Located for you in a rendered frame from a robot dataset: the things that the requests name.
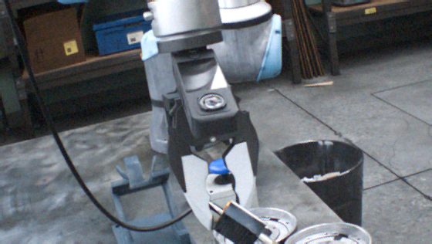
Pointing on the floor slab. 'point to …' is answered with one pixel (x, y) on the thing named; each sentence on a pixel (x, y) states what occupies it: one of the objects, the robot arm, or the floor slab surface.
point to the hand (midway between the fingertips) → (225, 216)
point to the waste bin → (333, 151)
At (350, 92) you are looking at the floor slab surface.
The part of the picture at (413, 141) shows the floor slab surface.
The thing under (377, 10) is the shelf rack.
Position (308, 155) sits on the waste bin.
